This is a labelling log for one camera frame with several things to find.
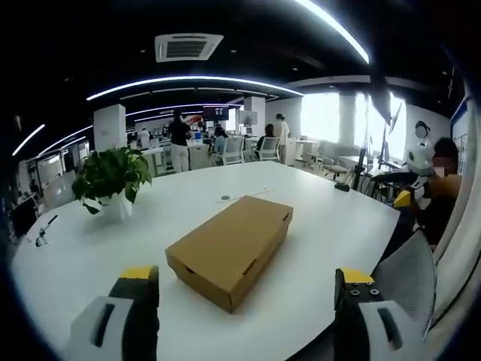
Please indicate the brown cardboard shoe box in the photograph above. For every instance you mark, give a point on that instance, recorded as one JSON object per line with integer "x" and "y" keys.
{"x": 229, "y": 237}

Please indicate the grey mesh office chair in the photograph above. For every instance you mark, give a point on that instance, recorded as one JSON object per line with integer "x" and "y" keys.
{"x": 409, "y": 274}

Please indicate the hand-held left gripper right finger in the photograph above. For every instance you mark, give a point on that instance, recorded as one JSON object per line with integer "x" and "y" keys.
{"x": 349, "y": 331}

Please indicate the person's upper body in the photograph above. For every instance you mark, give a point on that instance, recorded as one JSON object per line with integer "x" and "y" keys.
{"x": 445, "y": 203}

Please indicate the ceiling air conditioner vent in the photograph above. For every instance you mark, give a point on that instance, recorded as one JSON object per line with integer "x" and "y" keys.
{"x": 188, "y": 47}

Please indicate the grey swivel chair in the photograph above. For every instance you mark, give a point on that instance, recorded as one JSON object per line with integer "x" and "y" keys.
{"x": 332, "y": 163}

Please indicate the short ceiling light strip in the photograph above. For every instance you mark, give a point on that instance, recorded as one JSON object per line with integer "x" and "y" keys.
{"x": 28, "y": 140}

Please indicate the small black box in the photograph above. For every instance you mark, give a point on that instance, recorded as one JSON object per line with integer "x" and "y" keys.
{"x": 342, "y": 187}

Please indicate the black studio light stand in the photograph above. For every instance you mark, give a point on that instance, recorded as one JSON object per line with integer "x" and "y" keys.
{"x": 381, "y": 109}

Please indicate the black and white hand tool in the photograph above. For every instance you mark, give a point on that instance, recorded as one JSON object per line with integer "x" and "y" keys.
{"x": 44, "y": 231}

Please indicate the white mesh office chair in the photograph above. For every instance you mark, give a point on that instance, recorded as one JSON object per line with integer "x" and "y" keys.
{"x": 270, "y": 147}
{"x": 233, "y": 149}

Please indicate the green potted plant white pot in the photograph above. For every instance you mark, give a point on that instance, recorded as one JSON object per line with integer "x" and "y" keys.
{"x": 109, "y": 173}

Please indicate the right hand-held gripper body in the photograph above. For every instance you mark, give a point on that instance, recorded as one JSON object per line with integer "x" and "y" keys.
{"x": 421, "y": 161}

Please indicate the long ceiling light strip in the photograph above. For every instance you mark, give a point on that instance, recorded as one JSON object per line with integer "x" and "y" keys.
{"x": 334, "y": 26}
{"x": 195, "y": 79}

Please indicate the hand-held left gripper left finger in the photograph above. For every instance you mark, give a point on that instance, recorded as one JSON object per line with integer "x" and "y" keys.
{"x": 141, "y": 323}

